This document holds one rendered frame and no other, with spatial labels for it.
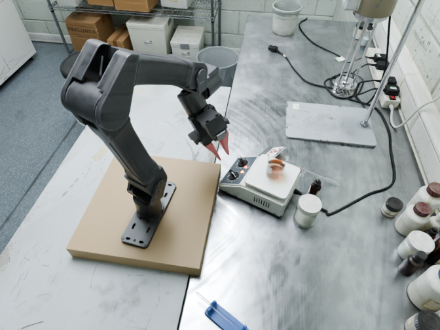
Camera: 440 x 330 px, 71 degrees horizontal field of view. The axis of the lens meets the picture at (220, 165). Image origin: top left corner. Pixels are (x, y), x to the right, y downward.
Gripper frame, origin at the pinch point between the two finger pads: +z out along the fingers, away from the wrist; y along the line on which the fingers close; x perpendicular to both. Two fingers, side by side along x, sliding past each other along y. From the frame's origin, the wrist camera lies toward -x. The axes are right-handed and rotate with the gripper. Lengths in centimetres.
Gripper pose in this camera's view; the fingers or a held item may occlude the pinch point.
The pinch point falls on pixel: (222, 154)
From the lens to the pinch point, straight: 82.7
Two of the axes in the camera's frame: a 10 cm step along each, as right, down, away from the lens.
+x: -3.7, -3.4, 8.7
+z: 4.4, 7.6, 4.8
